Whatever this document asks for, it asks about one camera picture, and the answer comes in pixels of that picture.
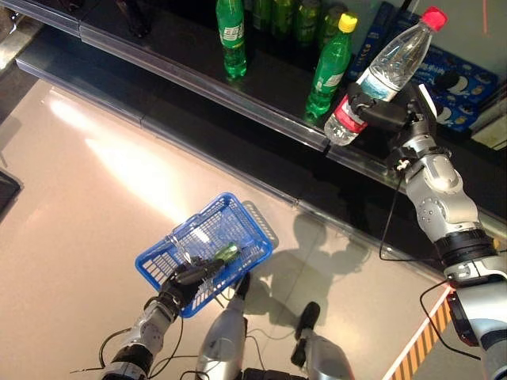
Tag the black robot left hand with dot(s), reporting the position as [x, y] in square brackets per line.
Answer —
[186, 283]

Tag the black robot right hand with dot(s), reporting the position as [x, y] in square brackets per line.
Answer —
[388, 116]

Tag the blue plastic shopping basket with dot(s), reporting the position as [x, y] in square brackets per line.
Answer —
[156, 273]

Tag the clear water bottle red cap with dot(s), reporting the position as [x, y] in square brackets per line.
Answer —
[396, 55]

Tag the green soda bottle yellow cap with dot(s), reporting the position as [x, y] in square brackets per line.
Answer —
[328, 75]
[231, 39]

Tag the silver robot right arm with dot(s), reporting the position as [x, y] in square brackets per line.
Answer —
[439, 186]

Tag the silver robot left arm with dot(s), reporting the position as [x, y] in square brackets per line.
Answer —
[146, 332]

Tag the green bottle in basket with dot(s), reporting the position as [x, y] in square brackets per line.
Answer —
[229, 252]

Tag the silver robot left leg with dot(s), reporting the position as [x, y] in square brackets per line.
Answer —
[222, 340]

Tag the silver robot leg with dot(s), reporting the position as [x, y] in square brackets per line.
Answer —
[325, 356]
[222, 340]

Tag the blue Oreo cookie box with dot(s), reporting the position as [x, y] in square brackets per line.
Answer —
[463, 83]
[459, 122]

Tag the dark blue cookie box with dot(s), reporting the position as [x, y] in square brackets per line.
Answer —
[368, 47]

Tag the black robot waist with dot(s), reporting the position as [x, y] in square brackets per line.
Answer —
[269, 375]

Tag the silver robot right leg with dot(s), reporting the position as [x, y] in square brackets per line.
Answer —
[325, 356]

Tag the dark low cabinet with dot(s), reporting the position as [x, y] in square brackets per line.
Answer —
[8, 194]

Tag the yellow black hazard tape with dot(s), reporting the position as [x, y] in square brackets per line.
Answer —
[420, 348]

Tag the grey metal plinth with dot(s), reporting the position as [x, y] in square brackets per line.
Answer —
[16, 47]

